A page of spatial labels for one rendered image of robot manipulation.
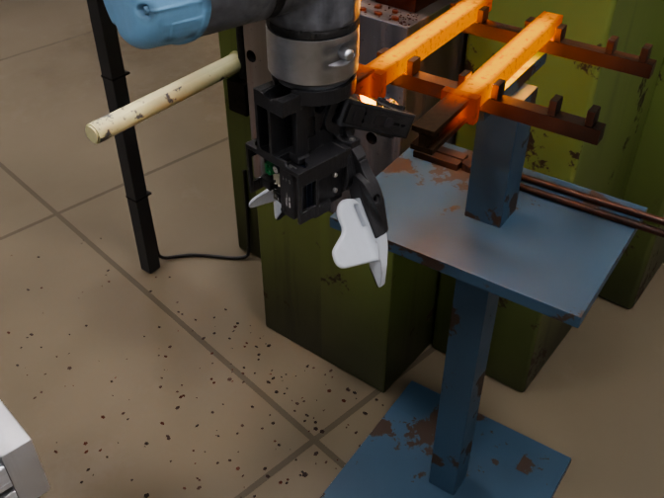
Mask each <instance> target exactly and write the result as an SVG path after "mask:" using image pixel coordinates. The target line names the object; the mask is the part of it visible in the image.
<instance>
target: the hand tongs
mask: <svg viewBox="0 0 664 498"><path fill-rule="evenodd" d="M413 157H416V158H419V159H422V160H425V161H428V162H431V163H434V164H437V165H440V166H443V167H447V168H450V169H453V170H456V171H457V170H458V169H459V168H460V167H461V169H462V170H463V171H465V172H467V173H470V168H471V161H472V158H467V157H468V154H465V153H462V152H459V151H456V150H453V149H449V148H446V147H443V146H441V147H440V148H439V149H438V150H437V151H436V152H435V153H434V154H433V155H430V154H427V153H424V152H420V151H417V150H414V151H413ZM521 181H525V182H528V183H531V184H534V185H537V186H541V187H544V188H547V189H550V190H553V191H556V192H559V193H562V194H565V195H568V196H571V197H574V198H577V199H580V200H583V201H587V202H590V203H593V204H596V205H599V206H602V207H605V208H610V209H614V210H617V211H620V212H623V213H626V214H629V215H632V216H635V217H638V218H642V219H645V220H648V221H651V222H654V223H657V224H660V225H663V226H664V217H661V216H658V215H654V214H651V213H648V212H645V211H642V210H639V209H636V208H632V207H627V206H624V205H621V204H618V203H614V202H611V201H608V200H605V199H602V198H599V197H595V196H592V195H589V194H586V193H583V192H580V191H577V190H573V189H570V188H567V187H564V186H561V185H558V184H554V183H551V182H549V181H546V180H543V179H539V178H536V177H533V176H530V175H526V174H523V173H522V179H521ZM519 190H520V191H523V192H526V193H529V194H532V195H535V196H538V197H541V198H544V199H547V200H550V201H553V202H556V203H559V204H562V205H565V206H568V207H571V208H576V209H579V210H582V211H585V212H589V213H591V214H594V215H597V216H600V217H603V218H606V219H609V220H612V221H615V222H618V223H621V224H624V225H627V226H630V227H633V228H636V229H639V230H642V231H645V232H648V233H651V234H654V235H657V236H660V237H663V238H664V229H661V228H658V227H655V226H652V225H649V224H646V223H643V222H640V221H637V220H634V219H631V218H628V217H625V216H621V215H618V214H615V213H612V212H609V211H606V210H603V209H600V208H597V207H592V206H589V205H586V204H582V203H579V202H576V201H573V200H570V199H567V198H565V197H562V196H559V195H556V194H553V193H550V192H547V191H544V190H541V189H538V188H534V187H531V186H528V185H525V184H522V183H521V184H520V189H519Z"/></svg>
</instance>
